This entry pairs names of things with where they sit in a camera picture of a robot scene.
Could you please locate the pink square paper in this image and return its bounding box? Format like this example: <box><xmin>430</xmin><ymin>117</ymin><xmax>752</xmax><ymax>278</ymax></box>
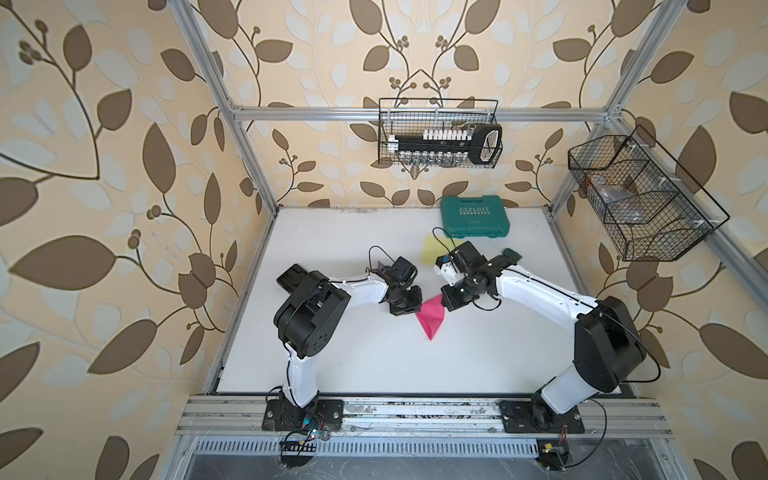
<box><xmin>416</xmin><ymin>294</ymin><xmax>446</xmax><ymax>341</ymax></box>

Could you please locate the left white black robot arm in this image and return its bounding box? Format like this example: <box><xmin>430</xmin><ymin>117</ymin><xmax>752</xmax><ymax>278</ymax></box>
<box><xmin>274</xmin><ymin>257</ymin><xmax>422</xmax><ymax>409</ymax></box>

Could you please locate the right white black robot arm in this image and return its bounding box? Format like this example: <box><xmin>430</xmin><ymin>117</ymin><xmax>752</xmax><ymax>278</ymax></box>
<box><xmin>435</xmin><ymin>241</ymin><xmax>649</xmax><ymax>417</ymax></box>

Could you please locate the yellow square paper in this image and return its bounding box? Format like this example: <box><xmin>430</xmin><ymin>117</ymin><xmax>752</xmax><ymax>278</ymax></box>
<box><xmin>420</xmin><ymin>233</ymin><xmax>451</xmax><ymax>267</ymax></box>

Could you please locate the green black pipe wrench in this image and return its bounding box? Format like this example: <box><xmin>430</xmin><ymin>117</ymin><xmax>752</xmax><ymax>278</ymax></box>
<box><xmin>502</xmin><ymin>248</ymin><xmax>522</xmax><ymax>265</ymax></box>

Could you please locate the green tool case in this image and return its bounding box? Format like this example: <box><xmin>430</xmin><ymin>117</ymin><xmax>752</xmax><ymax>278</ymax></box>
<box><xmin>440</xmin><ymin>195</ymin><xmax>510</xmax><ymax>238</ymax></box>

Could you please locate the black flat tray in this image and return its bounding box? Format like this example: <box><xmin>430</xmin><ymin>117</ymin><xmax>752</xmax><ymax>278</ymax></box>
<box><xmin>276</xmin><ymin>264</ymin><xmax>315</xmax><ymax>295</ymax></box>

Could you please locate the black socket holder tool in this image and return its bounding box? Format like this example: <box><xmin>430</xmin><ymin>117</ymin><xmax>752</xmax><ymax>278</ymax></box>
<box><xmin>384</xmin><ymin>124</ymin><xmax>503</xmax><ymax>168</ymax></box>

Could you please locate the plastic bag in basket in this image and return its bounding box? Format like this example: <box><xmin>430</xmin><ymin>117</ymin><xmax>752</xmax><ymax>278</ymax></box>
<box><xmin>588</xmin><ymin>175</ymin><xmax>647</xmax><ymax>224</ymax></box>

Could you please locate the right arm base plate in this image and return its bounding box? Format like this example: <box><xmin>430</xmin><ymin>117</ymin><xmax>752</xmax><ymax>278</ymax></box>
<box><xmin>497</xmin><ymin>399</ymin><xmax>586</xmax><ymax>435</ymax></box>

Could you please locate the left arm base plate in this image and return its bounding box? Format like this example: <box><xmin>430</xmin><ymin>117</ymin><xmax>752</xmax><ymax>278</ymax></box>
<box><xmin>261</xmin><ymin>398</ymin><xmax>344</xmax><ymax>432</ymax></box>

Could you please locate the black wire basket back wall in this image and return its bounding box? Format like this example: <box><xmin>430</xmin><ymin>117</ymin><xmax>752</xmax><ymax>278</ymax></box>
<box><xmin>377</xmin><ymin>97</ymin><xmax>503</xmax><ymax>169</ymax></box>

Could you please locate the black wire basket wall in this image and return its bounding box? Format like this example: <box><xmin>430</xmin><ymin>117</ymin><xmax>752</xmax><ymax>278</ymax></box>
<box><xmin>567</xmin><ymin>125</ymin><xmax>730</xmax><ymax>262</ymax></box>
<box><xmin>377</xmin><ymin>97</ymin><xmax>503</xmax><ymax>169</ymax></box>

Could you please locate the black wire basket right wall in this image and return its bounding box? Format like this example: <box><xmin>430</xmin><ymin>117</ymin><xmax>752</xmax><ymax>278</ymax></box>
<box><xmin>567</xmin><ymin>125</ymin><xmax>730</xmax><ymax>262</ymax></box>

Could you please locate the aluminium front rail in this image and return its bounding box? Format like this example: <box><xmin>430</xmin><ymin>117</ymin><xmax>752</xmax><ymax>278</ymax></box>
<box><xmin>176</xmin><ymin>396</ymin><xmax>673</xmax><ymax>439</ymax></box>

